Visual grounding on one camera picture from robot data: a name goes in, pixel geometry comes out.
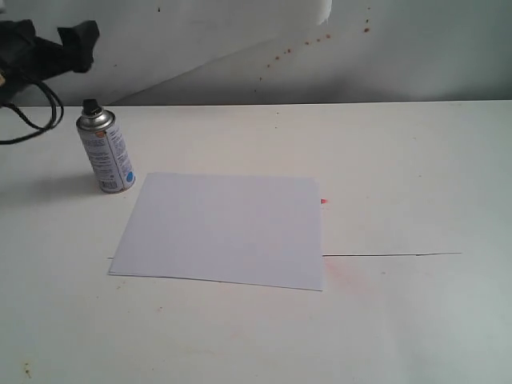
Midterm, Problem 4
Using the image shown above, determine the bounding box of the silver spray paint can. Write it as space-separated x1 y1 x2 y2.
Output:
76 99 135 194

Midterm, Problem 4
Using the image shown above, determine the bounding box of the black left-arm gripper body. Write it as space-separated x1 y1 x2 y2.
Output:
1 38 76 103

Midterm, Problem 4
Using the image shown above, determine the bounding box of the white paper sheet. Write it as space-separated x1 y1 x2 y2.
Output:
110 173 324 291

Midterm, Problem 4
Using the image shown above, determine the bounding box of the white backdrop sheet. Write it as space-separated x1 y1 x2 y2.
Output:
1 1 332 106

